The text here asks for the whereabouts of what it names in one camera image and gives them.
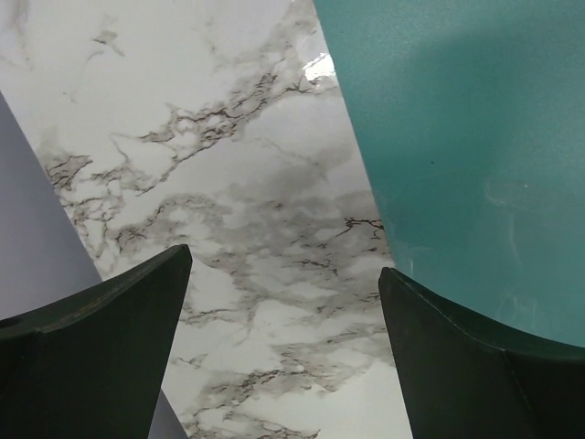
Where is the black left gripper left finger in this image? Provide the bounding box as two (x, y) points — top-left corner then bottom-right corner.
(1, 244), (192, 438)

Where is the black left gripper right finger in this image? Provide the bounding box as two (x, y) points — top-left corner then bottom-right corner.
(378, 268), (584, 438)

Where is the teal plastic folder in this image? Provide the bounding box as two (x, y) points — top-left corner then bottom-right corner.
(315, 0), (584, 346)

